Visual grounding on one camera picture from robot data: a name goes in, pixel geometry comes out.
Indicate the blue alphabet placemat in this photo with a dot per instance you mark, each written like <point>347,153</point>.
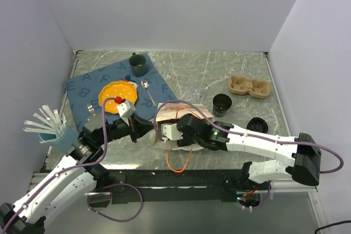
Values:
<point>85,88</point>

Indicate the clear plastic cup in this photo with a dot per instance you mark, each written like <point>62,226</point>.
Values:
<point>195,94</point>

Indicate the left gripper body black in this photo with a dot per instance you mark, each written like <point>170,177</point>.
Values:
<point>119,129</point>

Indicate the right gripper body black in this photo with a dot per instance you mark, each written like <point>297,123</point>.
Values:
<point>187,140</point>

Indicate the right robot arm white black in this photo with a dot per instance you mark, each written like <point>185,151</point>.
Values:
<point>288,157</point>

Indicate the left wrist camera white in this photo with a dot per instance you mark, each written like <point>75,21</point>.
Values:
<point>125,109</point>

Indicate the cream paper bag orange handles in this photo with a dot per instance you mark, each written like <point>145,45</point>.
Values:
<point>171,113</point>

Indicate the yellow dotted plate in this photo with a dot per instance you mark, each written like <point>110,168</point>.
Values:
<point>122,89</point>

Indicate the silver fork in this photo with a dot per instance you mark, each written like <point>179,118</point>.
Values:
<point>91,109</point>

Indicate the silver spoon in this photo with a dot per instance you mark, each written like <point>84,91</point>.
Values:
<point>145,85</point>

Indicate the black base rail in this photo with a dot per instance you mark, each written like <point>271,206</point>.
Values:
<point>126,186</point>

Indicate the dark green mug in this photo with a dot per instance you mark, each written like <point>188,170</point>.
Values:
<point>138,65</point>

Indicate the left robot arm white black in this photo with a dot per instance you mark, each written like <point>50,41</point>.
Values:
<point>79,171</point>

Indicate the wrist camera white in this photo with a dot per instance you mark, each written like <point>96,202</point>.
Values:
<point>170,132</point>
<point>125,109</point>

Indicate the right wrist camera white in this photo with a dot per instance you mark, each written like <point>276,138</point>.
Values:
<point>170,132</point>

